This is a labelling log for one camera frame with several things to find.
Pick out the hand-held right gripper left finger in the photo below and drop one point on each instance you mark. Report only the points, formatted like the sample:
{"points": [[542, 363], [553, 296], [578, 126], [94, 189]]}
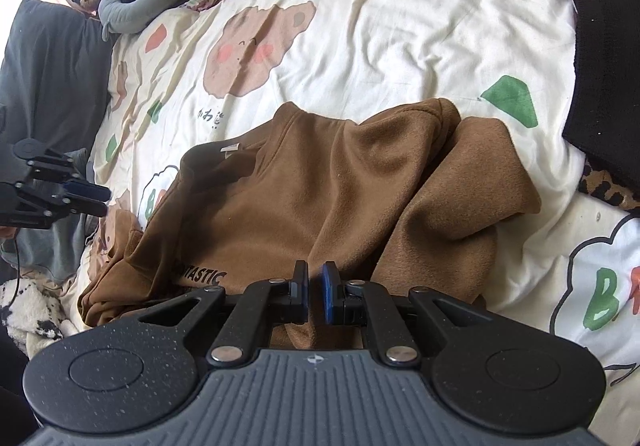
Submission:
{"points": [[300, 298]]}

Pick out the black folded cloth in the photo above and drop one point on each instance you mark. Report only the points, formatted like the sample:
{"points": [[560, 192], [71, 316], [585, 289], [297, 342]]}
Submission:
{"points": [[605, 51]]}

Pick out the grey-blue garment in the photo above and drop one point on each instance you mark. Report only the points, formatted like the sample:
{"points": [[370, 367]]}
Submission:
{"points": [[50, 246]]}

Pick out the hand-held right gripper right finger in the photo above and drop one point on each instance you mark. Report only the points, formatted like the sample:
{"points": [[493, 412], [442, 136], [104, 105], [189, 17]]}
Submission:
{"points": [[328, 293]]}

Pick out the dark grey pillow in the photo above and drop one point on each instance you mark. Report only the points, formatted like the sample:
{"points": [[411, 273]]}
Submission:
{"points": [[50, 76]]}

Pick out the cream bear-print blanket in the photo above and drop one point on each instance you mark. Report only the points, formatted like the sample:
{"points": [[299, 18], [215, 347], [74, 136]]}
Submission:
{"points": [[400, 36]]}

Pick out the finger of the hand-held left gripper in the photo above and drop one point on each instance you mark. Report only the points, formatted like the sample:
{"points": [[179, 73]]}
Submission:
{"points": [[85, 208], [87, 188]]}

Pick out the white and black fluffy blanket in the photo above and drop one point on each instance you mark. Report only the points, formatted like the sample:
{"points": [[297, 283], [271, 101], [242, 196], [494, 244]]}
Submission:
{"points": [[35, 316]]}

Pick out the brown printed T-shirt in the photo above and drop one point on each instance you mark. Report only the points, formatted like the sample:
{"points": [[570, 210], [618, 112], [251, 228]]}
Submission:
{"points": [[325, 186]]}

